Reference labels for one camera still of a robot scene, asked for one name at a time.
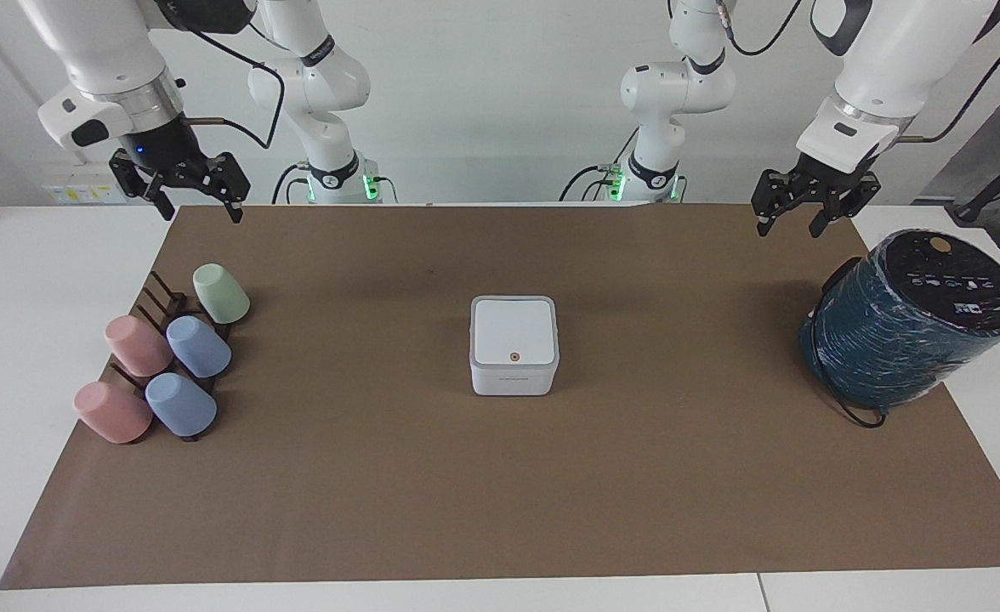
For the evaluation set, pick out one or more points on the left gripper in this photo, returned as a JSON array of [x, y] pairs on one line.
[[821, 170]]

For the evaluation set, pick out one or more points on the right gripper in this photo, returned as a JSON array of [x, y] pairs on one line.
[[162, 149]]

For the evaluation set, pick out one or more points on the white square trash can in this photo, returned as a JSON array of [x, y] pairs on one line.
[[514, 344]]

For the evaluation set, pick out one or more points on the dark cup rack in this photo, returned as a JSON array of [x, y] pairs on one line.
[[165, 298]]

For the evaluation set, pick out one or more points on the green cup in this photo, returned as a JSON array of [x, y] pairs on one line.
[[221, 294]]

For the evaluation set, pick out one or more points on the plastic-wrapped dark teal round speaker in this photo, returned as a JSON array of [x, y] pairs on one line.
[[908, 327]]

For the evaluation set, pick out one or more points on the blue cup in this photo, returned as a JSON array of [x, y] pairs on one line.
[[180, 405], [199, 346]]

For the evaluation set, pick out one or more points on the pink cup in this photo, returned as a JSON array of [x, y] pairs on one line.
[[112, 412], [138, 344]]

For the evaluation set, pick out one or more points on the black stand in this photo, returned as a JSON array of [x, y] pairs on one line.
[[997, 183]]

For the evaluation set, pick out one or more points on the white wall socket strip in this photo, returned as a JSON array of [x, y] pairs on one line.
[[83, 192]]

